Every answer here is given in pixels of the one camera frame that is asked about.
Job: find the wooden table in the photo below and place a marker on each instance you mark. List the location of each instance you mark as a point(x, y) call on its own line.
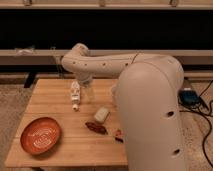
point(78, 146)

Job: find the orange ceramic bowl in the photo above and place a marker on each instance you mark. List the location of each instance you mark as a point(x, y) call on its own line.
point(40, 135)

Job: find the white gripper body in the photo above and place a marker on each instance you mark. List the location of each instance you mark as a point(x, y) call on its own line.
point(84, 79)

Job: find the long beige bench rail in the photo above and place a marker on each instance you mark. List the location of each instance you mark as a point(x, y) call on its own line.
point(186, 57)

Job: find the brown rectangular tin box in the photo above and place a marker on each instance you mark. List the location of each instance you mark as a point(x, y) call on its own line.
point(119, 136)

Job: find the white plastic bottle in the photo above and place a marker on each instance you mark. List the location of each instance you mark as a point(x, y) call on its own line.
point(75, 95)

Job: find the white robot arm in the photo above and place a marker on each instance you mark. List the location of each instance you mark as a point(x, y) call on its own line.
point(146, 97)

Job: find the blue power adapter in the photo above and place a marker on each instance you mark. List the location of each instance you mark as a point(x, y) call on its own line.
point(189, 97)

